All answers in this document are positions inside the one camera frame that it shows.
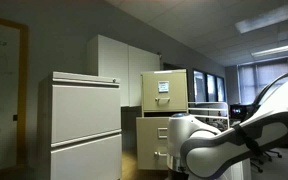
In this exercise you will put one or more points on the window with grey blinds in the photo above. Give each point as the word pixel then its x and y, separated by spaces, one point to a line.
pixel 257 80

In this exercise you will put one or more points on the dark interior window row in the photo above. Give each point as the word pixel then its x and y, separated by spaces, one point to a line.
pixel 199 86

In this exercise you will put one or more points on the office chair wheel base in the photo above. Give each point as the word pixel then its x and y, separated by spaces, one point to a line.
pixel 267 156

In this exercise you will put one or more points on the white wall cabinet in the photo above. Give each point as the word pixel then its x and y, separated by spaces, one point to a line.
pixel 114 66

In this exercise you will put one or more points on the grey lateral file cabinet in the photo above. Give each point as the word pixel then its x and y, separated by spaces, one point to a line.
pixel 80 113

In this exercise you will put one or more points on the wood framed whiteboard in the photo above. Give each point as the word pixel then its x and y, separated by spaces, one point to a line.
pixel 0 100

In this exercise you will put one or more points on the narrow ceiling light strip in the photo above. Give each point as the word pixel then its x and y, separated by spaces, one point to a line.
pixel 277 49

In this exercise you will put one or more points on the beige drawer with paper label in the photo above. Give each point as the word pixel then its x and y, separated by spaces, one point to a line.
pixel 177 83

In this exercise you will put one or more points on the beige drawer without paper label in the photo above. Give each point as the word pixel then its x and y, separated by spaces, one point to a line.
pixel 147 143

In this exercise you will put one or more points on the beige metal file cabinet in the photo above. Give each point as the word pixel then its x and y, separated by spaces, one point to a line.
pixel 164 114

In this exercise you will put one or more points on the white metal tube frame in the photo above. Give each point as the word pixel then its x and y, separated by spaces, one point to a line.
pixel 207 109

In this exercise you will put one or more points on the wide ceiling light panel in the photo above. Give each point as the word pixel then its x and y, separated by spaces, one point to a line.
pixel 267 16

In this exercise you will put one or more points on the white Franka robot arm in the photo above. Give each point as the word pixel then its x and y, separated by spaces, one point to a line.
pixel 217 153

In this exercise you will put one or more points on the lit computer monitor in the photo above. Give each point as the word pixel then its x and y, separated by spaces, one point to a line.
pixel 239 110

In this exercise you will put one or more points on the white paper drawer label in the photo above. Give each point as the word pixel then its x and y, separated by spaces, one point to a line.
pixel 163 86

